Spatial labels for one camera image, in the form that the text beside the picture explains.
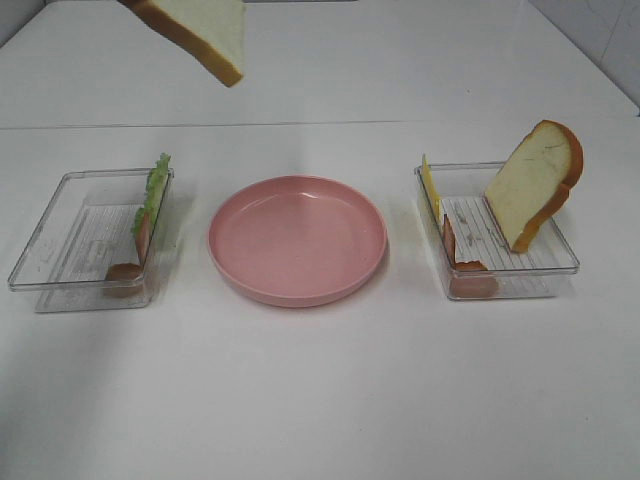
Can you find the white bread slice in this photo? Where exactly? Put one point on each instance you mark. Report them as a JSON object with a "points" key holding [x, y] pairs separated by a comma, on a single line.
{"points": [[210, 31], [534, 182]]}

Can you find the pink round plate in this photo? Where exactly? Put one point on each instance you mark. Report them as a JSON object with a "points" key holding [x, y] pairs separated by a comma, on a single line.
{"points": [[297, 241]]}

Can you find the clear plastic tray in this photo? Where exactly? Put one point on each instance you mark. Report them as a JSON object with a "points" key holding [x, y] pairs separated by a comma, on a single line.
{"points": [[84, 230], [542, 271]]}

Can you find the clear left plastic tray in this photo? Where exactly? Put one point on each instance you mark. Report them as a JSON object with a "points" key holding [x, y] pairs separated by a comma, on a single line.
{"points": [[84, 230]]}

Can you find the yellow cheese slice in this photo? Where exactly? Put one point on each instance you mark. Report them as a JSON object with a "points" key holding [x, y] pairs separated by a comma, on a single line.
{"points": [[431, 191]]}

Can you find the clear right plastic tray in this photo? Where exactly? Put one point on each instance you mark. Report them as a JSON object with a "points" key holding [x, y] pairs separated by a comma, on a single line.
{"points": [[542, 271]]}

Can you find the green lettuce leaf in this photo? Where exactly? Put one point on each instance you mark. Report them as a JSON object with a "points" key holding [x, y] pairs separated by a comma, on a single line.
{"points": [[154, 191]]}

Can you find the bacon strip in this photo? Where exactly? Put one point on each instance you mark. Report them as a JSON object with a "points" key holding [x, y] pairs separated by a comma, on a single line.
{"points": [[131, 271], [468, 281]]}

